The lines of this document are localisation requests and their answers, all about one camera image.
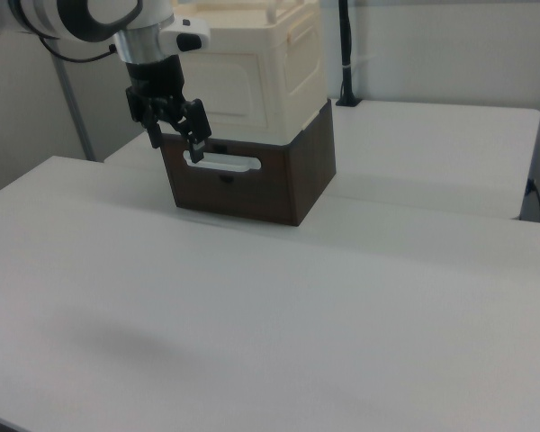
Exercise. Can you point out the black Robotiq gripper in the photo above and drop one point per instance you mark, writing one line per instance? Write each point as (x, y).
(155, 81)

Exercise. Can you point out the dark brown cabinet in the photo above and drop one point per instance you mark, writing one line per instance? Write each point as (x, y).
(270, 198)

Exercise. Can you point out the cream plastic tray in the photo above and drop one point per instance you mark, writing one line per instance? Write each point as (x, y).
(252, 90)

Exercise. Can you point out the grey metal frame post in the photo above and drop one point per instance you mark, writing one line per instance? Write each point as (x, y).
(74, 108)

